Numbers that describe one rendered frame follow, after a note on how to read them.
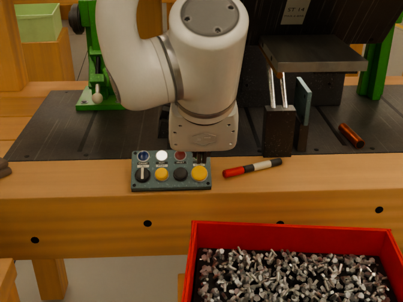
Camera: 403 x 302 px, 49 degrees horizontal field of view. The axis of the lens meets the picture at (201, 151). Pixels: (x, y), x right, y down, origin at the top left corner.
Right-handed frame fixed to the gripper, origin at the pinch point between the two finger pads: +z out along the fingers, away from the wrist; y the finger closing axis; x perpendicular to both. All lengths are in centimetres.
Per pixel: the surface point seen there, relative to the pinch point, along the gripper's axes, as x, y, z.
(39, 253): -11.1, -31.8, 21.6
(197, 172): -0.1, -0.5, 8.8
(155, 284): 0, -16, 123
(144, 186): -2.1, -10.4, 9.9
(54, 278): 1, -54, 110
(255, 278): -21.0, 7.1, 0.2
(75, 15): 46, -29, 17
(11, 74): 48, -54, 42
